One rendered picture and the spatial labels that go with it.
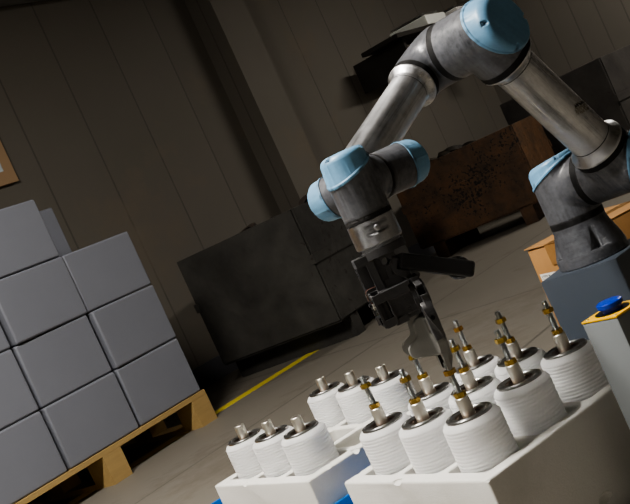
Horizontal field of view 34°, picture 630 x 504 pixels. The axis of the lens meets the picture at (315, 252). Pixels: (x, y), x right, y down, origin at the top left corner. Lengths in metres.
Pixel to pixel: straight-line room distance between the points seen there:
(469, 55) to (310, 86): 5.30
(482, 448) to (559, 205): 0.74
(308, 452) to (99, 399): 2.18
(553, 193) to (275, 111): 4.46
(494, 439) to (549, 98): 0.69
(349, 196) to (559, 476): 0.52
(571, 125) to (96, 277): 2.64
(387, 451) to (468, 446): 0.23
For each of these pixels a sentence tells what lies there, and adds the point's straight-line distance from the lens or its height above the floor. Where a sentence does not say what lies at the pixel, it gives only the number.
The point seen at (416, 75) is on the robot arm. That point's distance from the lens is 1.89.
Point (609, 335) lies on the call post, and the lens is 1.56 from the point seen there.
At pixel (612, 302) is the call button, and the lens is 1.56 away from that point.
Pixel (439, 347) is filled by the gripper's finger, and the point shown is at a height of 0.37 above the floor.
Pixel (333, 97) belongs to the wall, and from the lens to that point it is 7.27.
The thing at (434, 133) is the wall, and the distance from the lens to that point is 8.04.
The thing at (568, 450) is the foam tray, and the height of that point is 0.14.
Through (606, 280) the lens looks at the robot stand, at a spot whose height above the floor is 0.26.
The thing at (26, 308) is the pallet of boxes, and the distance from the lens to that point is 4.00.
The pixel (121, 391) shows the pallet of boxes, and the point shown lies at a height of 0.30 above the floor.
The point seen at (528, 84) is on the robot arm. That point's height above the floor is 0.68.
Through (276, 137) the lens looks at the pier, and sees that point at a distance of 6.40.
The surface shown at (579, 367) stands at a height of 0.23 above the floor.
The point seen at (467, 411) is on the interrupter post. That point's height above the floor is 0.26.
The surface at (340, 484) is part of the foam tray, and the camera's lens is 1.98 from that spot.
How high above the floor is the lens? 0.63
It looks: 2 degrees down
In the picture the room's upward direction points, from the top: 25 degrees counter-clockwise
